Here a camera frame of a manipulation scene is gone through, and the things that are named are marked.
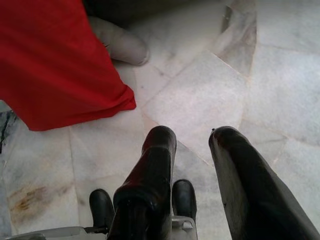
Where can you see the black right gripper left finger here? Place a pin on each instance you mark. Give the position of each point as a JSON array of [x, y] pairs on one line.
[[150, 175]]

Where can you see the grey robot right leg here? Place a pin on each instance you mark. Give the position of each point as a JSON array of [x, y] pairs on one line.
[[183, 228]]

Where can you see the black robot left foot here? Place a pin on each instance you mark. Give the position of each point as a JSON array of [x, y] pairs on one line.
[[101, 205]]

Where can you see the black robot foot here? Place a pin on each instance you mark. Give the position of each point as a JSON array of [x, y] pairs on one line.
[[183, 197], [101, 205]]

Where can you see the black robot right foot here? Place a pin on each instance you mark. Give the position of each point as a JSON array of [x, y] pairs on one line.
[[183, 197]]

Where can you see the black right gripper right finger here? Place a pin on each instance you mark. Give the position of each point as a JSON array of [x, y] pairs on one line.
[[250, 190]]

